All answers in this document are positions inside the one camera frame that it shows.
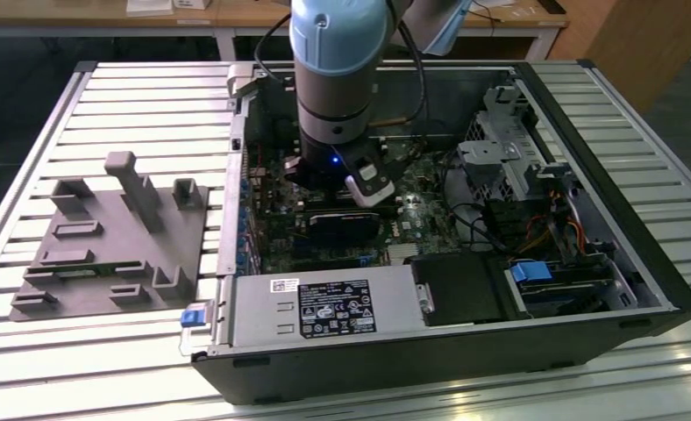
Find small silver heatsink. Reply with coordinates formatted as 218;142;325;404
387;244;419;265

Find wooden cabinet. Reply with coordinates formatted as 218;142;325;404
548;0;691;111

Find black graphics card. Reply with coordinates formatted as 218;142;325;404
308;211;383;246

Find wooden desk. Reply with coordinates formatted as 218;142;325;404
0;0;571;62

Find blue disk carrier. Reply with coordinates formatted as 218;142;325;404
508;261;554;287

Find grey parts rack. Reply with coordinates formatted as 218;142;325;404
6;151;213;324

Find coloured wire bundle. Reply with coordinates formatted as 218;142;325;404
520;213;592;260

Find black plastic shroud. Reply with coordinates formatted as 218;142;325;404
407;253;522;328

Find blue case latch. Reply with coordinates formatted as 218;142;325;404
180;302;213;329

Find silver power supply unit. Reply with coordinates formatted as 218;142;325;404
228;265;431;348

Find black wire bundle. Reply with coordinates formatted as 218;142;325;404
445;201;512;254

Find metal drive cage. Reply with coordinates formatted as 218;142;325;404
455;85;576;203

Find green motherboard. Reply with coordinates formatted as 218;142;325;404
244;139;465;275

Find black open PC case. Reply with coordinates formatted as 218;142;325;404
190;59;691;407

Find white box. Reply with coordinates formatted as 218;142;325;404
126;0;173;18

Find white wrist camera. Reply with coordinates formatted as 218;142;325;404
345;164;397;208

